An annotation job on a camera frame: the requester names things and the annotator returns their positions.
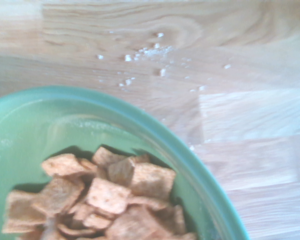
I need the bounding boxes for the green ceramic bowl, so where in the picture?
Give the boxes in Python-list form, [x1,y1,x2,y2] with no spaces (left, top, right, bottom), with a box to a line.
[0,85,250,240]

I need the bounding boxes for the brown square cereal pieces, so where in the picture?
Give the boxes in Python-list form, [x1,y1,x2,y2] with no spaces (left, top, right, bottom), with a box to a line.
[0,145,199,240]

